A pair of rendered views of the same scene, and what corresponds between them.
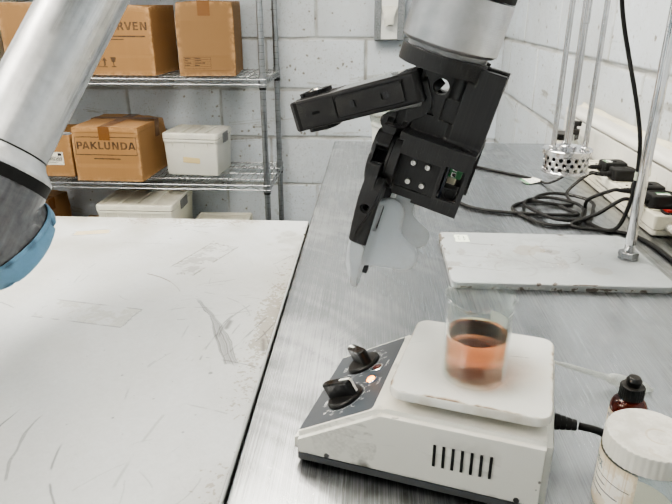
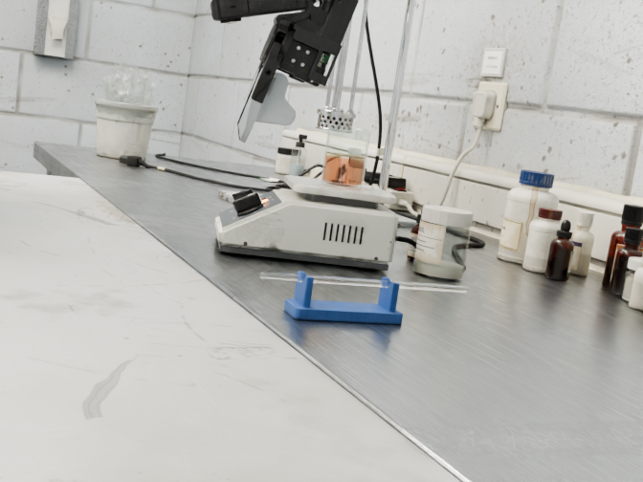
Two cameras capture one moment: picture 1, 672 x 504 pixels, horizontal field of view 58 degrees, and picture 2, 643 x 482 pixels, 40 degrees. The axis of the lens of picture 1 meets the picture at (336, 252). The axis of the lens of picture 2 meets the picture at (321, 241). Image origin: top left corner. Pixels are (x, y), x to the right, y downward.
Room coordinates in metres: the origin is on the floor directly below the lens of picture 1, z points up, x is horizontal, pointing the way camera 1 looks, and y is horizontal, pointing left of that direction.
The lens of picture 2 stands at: (-0.50, 0.40, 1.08)
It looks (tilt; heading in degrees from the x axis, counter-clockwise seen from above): 8 degrees down; 331
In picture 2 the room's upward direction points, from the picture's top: 8 degrees clockwise
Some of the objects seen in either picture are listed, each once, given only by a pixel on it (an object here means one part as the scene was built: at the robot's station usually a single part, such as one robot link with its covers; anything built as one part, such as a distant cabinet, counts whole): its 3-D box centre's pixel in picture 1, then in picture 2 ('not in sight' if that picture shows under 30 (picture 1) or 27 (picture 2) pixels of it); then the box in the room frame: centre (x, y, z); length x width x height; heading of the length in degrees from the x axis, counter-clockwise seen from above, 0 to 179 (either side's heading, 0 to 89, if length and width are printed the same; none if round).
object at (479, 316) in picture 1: (476, 335); (345, 156); (0.41, -0.11, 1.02); 0.06 x 0.05 x 0.08; 153
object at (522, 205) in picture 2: not in sight; (529, 217); (0.47, -0.46, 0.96); 0.07 x 0.07 x 0.13
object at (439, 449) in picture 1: (440, 404); (311, 222); (0.43, -0.09, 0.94); 0.22 x 0.13 x 0.08; 71
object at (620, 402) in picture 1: (627, 409); (422, 233); (0.43, -0.25, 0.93); 0.03 x 0.03 x 0.07
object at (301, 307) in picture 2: not in sight; (345, 297); (0.15, 0.02, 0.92); 0.10 x 0.03 x 0.04; 83
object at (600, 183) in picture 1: (625, 191); (357, 186); (1.15, -0.56, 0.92); 0.40 x 0.06 x 0.04; 177
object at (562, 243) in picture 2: not in sight; (562, 250); (0.36, -0.42, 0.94); 0.03 x 0.03 x 0.08
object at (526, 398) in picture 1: (476, 366); (338, 188); (0.43, -0.11, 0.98); 0.12 x 0.12 x 0.01; 71
